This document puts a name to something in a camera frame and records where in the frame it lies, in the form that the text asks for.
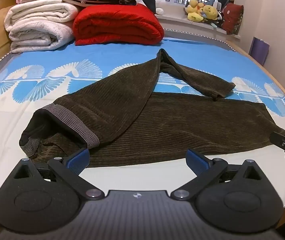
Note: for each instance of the white textured folded blanket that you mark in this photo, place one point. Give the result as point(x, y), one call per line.
point(37, 38)

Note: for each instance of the white windowsill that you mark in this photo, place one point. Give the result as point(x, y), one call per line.
point(177, 20)

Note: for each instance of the yellow plush toy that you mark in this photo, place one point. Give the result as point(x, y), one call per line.
point(210, 11)
point(194, 11)

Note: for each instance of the red folded quilt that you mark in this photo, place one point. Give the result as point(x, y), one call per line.
point(117, 22)

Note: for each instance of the purple bag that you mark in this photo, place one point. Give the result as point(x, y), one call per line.
point(258, 51)

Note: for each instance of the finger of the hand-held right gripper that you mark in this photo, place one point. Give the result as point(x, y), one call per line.
point(279, 139)

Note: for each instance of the red cushion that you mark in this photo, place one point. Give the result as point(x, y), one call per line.
point(232, 17)

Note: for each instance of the white plush toy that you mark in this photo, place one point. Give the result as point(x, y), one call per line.
point(160, 5)

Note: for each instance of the blue white printed bed sheet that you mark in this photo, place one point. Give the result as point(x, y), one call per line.
point(57, 55)

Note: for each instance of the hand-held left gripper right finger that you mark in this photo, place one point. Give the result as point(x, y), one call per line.
point(197, 160)

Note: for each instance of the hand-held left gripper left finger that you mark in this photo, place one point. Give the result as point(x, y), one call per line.
point(78, 160)

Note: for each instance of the cream folded blanket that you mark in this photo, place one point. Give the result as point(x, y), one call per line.
point(40, 11)

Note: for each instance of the grey trimmed mattress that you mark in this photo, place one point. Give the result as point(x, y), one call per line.
point(197, 36)

